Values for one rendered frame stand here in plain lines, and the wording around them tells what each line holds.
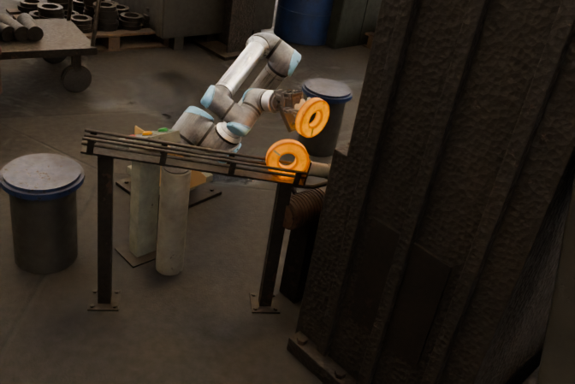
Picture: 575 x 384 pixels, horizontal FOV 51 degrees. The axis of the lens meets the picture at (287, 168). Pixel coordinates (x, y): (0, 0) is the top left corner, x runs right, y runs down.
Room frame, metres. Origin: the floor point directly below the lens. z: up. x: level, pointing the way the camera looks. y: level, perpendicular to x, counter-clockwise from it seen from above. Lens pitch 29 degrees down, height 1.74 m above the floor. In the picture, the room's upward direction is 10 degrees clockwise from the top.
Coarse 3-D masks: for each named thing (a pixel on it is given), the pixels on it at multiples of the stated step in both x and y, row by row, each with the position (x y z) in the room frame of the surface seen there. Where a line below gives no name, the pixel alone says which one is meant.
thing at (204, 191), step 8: (120, 184) 2.68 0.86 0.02; (128, 184) 2.69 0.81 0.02; (208, 184) 2.83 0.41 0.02; (128, 192) 2.63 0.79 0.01; (192, 192) 2.72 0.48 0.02; (200, 192) 2.73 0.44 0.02; (208, 192) 2.75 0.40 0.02; (216, 192) 2.76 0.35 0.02; (192, 200) 2.64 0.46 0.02; (200, 200) 2.66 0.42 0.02
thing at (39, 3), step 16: (32, 0) 4.91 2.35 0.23; (48, 0) 4.94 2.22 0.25; (64, 0) 4.95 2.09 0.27; (80, 0) 5.19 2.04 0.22; (96, 0) 4.90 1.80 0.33; (16, 16) 4.70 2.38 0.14; (32, 16) 4.60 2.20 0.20; (48, 16) 4.41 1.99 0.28; (64, 16) 4.72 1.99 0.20; (80, 16) 4.71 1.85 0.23; (112, 16) 4.74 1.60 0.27; (128, 16) 5.00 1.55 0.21; (144, 16) 5.03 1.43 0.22; (112, 32) 4.70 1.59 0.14; (128, 32) 4.77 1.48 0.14; (144, 32) 4.86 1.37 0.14; (112, 48) 4.67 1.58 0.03; (128, 48) 4.76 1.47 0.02; (144, 48) 4.86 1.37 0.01
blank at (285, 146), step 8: (280, 144) 1.95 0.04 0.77; (288, 144) 1.96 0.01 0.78; (296, 144) 1.96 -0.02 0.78; (272, 152) 1.94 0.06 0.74; (280, 152) 1.95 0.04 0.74; (288, 152) 1.96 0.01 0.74; (296, 152) 1.96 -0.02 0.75; (304, 152) 1.97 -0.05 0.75; (272, 160) 1.94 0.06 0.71; (296, 160) 1.97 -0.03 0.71; (304, 160) 1.97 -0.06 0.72; (288, 168) 1.96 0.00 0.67; (296, 168) 1.97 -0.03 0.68; (304, 168) 1.97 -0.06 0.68; (280, 176) 1.95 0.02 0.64
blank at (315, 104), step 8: (304, 104) 2.09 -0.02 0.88; (312, 104) 2.09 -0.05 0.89; (320, 104) 2.12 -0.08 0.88; (328, 104) 2.15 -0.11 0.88; (304, 112) 2.07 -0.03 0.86; (312, 112) 2.09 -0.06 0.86; (320, 112) 2.13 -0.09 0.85; (328, 112) 2.16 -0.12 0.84; (296, 120) 2.07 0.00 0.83; (304, 120) 2.06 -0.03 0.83; (320, 120) 2.14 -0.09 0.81; (296, 128) 2.08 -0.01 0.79; (304, 128) 2.07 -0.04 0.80; (312, 128) 2.11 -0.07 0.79; (320, 128) 2.14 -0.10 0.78; (304, 136) 2.08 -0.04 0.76; (312, 136) 2.12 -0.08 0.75
